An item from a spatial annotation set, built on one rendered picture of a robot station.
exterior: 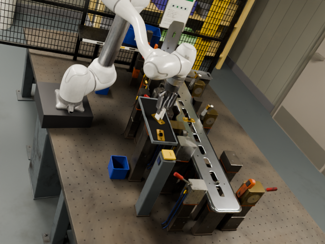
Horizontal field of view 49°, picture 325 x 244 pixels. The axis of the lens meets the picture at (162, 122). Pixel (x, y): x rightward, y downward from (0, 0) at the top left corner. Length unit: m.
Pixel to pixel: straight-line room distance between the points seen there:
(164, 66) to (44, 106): 1.02
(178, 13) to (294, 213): 1.76
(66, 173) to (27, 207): 0.77
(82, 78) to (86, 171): 0.56
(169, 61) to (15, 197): 1.72
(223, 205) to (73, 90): 1.12
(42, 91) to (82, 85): 0.31
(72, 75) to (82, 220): 0.86
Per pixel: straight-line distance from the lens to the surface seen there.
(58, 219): 2.38
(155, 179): 1.81
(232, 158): 2.16
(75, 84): 2.25
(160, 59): 1.57
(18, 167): 3.06
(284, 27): 5.15
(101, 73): 2.34
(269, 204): 2.58
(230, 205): 1.92
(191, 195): 1.83
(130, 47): 2.83
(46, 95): 2.43
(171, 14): 3.03
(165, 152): 1.74
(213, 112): 2.43
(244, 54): 5.62
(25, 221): 2.75
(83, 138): 2.35
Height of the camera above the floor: 2.27
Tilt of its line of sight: 35 degrees down
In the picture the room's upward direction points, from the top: 24 degrees clockwise
